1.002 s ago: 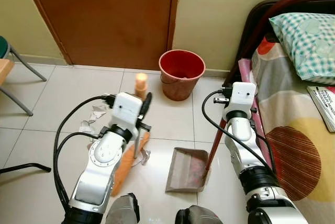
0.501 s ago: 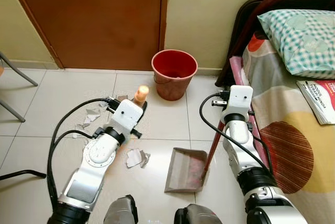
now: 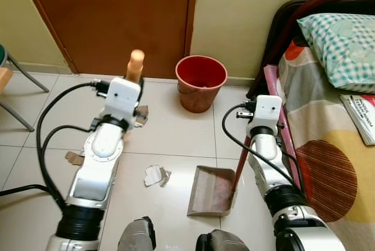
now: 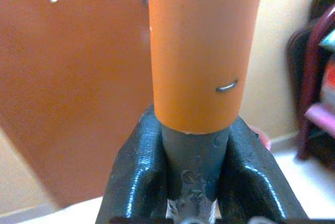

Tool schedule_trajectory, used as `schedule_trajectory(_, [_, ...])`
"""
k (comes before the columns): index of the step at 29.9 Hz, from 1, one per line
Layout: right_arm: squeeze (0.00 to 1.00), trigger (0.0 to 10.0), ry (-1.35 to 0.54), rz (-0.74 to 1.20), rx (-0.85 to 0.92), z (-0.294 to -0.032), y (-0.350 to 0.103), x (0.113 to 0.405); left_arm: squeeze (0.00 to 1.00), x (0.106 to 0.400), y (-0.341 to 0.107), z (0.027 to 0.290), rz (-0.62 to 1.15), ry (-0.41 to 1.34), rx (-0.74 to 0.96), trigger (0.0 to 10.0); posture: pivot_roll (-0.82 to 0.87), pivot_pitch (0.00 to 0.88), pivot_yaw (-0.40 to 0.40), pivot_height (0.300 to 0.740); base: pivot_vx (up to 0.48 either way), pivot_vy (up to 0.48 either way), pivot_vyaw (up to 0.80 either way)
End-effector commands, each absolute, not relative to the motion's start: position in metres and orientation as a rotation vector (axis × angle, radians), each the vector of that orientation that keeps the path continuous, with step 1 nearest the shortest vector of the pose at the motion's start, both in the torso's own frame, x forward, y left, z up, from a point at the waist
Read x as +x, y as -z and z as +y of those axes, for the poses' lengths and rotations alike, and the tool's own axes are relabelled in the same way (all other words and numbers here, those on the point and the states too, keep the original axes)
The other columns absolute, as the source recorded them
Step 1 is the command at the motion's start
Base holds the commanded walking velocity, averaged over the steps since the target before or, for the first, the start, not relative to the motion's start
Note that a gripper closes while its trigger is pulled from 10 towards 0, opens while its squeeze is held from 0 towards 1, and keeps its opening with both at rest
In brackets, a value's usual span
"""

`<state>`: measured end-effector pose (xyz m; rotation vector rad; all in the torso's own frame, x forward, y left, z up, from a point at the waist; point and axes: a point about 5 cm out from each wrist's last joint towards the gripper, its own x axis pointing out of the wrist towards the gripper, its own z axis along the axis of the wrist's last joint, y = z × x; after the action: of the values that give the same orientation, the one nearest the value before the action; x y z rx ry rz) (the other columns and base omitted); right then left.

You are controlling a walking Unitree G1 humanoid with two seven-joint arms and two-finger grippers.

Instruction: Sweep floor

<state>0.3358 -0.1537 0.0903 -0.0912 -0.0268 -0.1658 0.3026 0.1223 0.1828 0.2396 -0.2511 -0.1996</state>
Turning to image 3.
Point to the white crumpled paper scrap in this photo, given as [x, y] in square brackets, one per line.
[153, 176]

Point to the small brown cardboard piece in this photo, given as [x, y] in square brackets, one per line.
[74, 158]

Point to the white and red magazine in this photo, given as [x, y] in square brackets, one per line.
[360, 116]

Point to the brown cardboard scrap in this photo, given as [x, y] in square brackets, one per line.
[142, 115]

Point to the red plastic bucket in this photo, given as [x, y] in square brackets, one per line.
[200, 90]

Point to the grey robot foot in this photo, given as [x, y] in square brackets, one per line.
[222, 242]
[137, 236]

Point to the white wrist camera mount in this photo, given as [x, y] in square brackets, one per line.
[122, 98]
[268, 110]

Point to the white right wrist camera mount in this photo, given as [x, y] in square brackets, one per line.
[268, 110]

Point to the grey left robot foot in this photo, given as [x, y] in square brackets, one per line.
[137, 236]

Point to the metal legged chair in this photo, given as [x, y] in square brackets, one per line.
[17, 95]

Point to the grey right robot foot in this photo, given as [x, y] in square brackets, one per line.
[222, 242]

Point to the green checked pillow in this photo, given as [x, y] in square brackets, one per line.
[345, 46]

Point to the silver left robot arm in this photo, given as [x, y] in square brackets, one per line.
[94, 175]

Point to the patterned bed sheet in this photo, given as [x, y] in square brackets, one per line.
[328, 128]

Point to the brown wooden door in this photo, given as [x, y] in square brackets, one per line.
[111, 16]

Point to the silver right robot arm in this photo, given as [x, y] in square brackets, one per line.
[281, 186]

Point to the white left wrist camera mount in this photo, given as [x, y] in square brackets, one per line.
[122, 98]

